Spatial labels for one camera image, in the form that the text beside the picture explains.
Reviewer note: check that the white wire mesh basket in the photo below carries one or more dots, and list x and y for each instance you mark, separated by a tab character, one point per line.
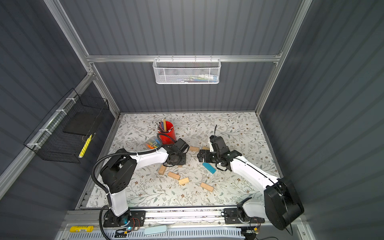
168	73

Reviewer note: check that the yellow tube on front rail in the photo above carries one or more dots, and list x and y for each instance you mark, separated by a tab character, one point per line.
81	229

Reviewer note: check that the highlighter pen pack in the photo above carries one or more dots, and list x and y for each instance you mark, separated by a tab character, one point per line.
153	143

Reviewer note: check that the light blue oval pad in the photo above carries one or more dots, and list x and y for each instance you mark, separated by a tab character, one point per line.
155	230

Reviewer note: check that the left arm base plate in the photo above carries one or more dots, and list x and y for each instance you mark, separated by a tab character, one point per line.
129	219

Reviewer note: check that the pens in white basket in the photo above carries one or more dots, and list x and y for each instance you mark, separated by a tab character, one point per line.
206	78

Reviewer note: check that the numbered wood block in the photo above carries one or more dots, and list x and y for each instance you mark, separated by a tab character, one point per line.
207	187

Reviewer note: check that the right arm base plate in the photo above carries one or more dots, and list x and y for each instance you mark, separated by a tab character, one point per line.
238	216

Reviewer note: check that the yellow marker in black basket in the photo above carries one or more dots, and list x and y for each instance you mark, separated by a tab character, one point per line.
85	146

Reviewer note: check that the grooved wood block near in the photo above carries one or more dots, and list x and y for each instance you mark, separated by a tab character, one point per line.
184	181

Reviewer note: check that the red pencil cup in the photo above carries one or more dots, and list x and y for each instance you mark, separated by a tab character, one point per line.
168	138

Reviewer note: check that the coloured pencils in cup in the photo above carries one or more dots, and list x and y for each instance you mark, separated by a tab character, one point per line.
163	126

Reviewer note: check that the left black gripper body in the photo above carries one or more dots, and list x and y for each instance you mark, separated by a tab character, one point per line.
181	160

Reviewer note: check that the black wire wall basket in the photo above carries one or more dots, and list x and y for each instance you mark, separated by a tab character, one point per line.
63	135

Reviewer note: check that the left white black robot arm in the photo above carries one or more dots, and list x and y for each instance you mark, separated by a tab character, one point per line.
117	173

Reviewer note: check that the teal wood block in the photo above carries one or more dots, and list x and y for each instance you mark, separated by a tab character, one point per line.
209	168

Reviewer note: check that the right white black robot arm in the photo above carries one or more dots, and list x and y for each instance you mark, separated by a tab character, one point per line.
282	204

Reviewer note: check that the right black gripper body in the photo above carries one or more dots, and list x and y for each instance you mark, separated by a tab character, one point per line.
210	156

